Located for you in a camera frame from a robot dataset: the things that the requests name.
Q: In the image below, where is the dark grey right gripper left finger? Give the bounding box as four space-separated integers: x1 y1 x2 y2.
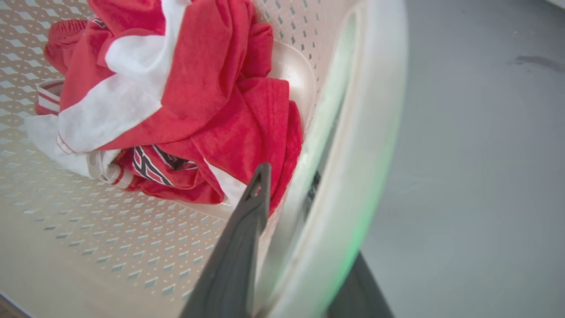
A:
179 163 272 318

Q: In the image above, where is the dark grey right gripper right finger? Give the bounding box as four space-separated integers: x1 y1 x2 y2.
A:
326 252 395 318

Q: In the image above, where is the white perforated plastic laundry basket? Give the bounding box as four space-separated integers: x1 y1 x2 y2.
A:
0 0 409 318

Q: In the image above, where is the red and white jersey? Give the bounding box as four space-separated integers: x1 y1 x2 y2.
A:
24 0 304 217

